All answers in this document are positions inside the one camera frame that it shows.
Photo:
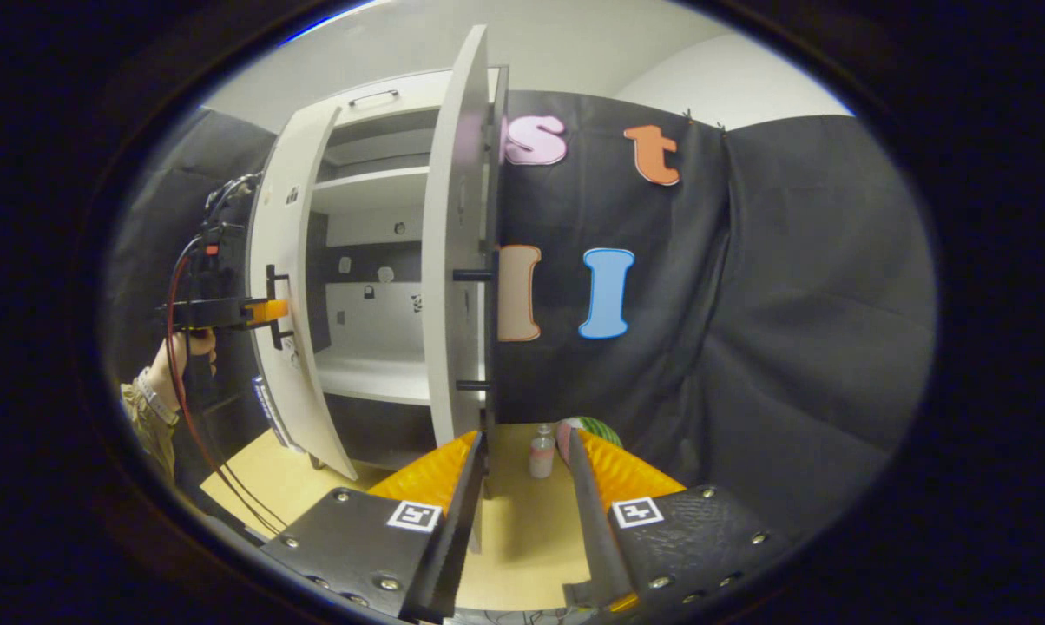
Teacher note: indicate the green striped ball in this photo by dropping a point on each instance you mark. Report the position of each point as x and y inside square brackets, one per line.
[596, 431]

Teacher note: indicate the white and purple box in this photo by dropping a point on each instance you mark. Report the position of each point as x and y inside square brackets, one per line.
[271, 412]

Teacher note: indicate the camera-sticker shoe cabinet door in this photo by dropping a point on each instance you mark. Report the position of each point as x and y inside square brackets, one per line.
[305, 391]

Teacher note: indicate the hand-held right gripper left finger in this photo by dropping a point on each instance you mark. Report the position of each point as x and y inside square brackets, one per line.
[366, 542]

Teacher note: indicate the headphone-sticker shoe cabinet door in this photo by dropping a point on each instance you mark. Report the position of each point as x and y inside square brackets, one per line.
[449, 260]

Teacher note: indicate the grey double-door shoe cabinet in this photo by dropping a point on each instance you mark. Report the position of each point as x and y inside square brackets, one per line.
[375, 260]

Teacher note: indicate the small clear bottle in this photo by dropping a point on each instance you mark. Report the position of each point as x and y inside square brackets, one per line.
[542, 453]

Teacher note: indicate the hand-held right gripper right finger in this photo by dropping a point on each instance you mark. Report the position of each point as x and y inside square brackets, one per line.
[705, 529]

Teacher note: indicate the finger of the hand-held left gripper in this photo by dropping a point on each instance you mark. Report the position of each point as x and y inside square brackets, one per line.
[266, 311]

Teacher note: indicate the white cabinet drawer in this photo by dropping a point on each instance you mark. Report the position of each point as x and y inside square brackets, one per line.
[401, 94]

